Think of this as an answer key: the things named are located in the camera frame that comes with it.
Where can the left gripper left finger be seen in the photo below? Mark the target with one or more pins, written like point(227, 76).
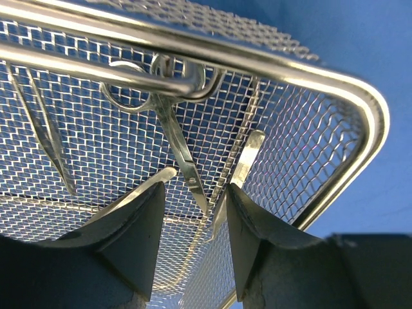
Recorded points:
point(104, 264)

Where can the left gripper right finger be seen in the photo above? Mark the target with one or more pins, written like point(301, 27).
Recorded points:
point(279, 266)

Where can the wire mesh instrument tray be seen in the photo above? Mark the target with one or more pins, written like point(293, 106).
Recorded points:
point(67, 152)

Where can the blue surgical drape cloth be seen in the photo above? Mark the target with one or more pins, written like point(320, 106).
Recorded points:
point(371, 39)

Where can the steel forceps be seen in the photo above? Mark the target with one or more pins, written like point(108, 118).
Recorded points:
point(245, 162)

